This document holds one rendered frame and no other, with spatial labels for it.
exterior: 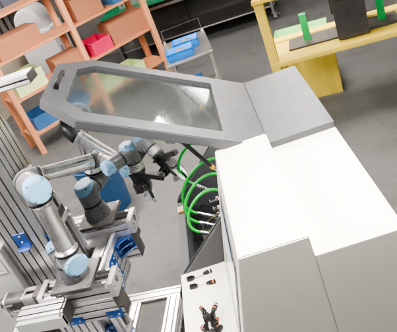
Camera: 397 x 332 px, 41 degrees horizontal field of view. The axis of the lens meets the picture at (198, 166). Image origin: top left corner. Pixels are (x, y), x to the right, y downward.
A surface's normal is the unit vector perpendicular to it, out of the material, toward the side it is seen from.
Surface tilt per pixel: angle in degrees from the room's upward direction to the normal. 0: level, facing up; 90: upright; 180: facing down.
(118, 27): 90
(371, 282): 90
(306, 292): 90
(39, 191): 82
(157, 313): 0
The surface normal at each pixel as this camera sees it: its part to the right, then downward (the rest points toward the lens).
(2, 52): 0.64, 0.18
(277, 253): 0.07, 0.49
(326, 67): -0.14, 0.55
